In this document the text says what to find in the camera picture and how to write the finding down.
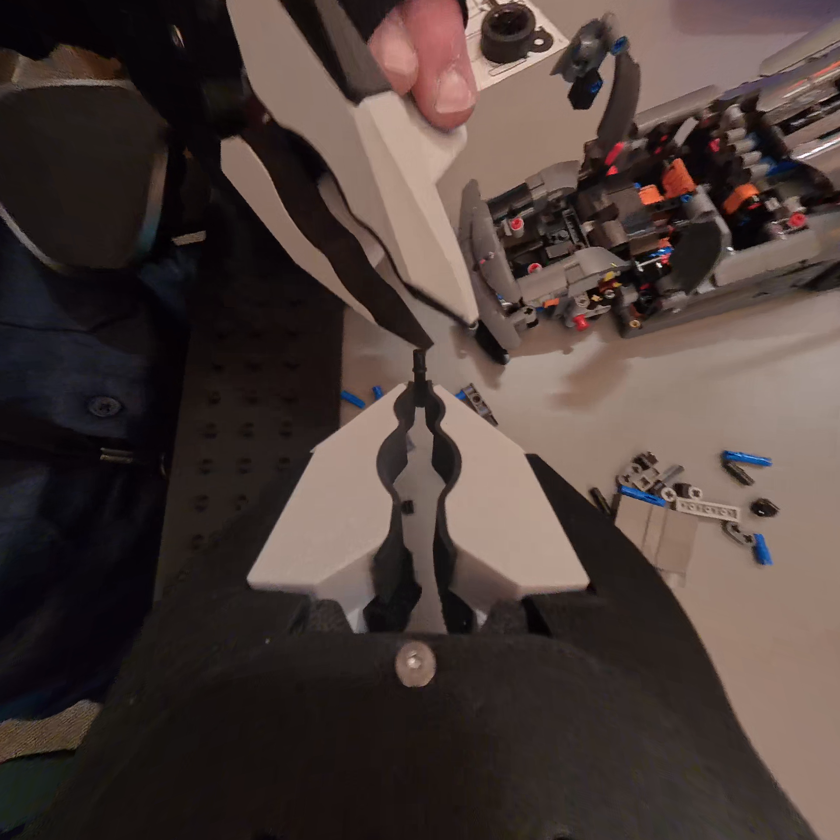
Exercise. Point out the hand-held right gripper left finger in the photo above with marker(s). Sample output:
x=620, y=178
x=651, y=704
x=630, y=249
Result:
x=321, y=525

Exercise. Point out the black dimpled mat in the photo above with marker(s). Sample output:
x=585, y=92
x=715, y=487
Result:
x=256, y=426

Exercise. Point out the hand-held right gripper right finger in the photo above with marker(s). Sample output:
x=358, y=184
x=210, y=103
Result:
x=518, y=525

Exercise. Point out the black lego axle pin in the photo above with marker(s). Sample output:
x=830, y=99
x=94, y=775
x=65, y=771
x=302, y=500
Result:
x=418, y=374

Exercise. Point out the black chair armrest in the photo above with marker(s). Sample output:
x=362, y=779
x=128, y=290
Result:
x=79, y=164

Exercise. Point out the person's left hand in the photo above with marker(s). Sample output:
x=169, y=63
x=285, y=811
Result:
x=433, y=59

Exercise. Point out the white sticker sheet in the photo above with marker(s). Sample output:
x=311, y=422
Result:
x=512, y=72

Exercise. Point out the grey lego car model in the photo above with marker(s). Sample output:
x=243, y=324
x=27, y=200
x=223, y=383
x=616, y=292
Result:
x=656, y=249

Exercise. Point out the black lego wheel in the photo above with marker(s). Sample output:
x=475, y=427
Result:
x=506, y=33

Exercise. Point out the scattered small lego parts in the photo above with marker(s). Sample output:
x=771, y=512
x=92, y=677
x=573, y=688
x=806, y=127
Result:
x=709, y=508

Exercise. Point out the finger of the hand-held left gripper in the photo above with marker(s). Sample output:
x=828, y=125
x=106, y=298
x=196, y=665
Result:
x=275, y=210
x=295, y=65

